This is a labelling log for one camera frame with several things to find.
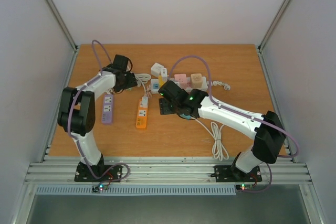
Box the yellow cube socket adapter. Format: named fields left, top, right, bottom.
left=158, top=75, right=167, bottom=88

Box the small white usb charger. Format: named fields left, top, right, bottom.
left=141, top=97, right=149, bottom=108

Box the pink cube socket adapter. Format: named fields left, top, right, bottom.
left=174, top=73, right=187, bottom=89

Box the white square charger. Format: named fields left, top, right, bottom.
left=160, top=68, right=168, bottom=82

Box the beige cube socket adapter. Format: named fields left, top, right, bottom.
left=190, top=73, right=203, bottom=89

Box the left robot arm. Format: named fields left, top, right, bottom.
left=57, top=55, right=137, bottom=181

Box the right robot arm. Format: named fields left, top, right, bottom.
left=159, top=81, right=286, bottom=182

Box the teal power strip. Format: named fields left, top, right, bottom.
left=181, top=114, right=194, bottom=120

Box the white long power strip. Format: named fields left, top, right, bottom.
left=150, top=76, right=209, bottom=95

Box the white cube charger back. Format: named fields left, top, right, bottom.
left=150, top=62, right=165, bottom=78

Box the orange power strip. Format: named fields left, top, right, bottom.
left=135, top=99, right=148, bottom=129

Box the purple power strip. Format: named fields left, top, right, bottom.
left=101, top=94, right=114, bottom=125

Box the white coiled cord left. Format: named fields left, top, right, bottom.
left=135, top=73, right=152, bottom=99

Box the white coiled cord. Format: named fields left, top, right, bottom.
left=196, top=119, right=230, bottom=161
left=135, top=73, right=152, bottom=99

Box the pink usb cable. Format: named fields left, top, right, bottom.
left=143, top=83, right=153, bottom=99

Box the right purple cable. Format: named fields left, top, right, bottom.
left=169, top=55, right=301, bottom=195

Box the purple cable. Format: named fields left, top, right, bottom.
left=169, top=55, right=301, bottom=195
left=67, top=39, right=131, bottom=183

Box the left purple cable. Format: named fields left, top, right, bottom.
left=67, top=39, right=131, bottom=183

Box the white coiled cord right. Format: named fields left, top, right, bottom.
left=196, top=119, right=230, bottom=161

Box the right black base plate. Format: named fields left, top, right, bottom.
left=210, top=165, right=262, bottom=183

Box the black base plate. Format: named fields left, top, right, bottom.
left=210, top=165, right=262, bottom=183
left=74, top=165, right=123, bottom=183

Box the grey slotted cable duct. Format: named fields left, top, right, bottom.
left=36, top=185, right=236, bottom=196

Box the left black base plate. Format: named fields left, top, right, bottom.
left=74, top=165, right=123, bottom=183

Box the aluminium rail frame front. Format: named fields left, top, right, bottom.
left=24, top=155, right=312, bottom=185

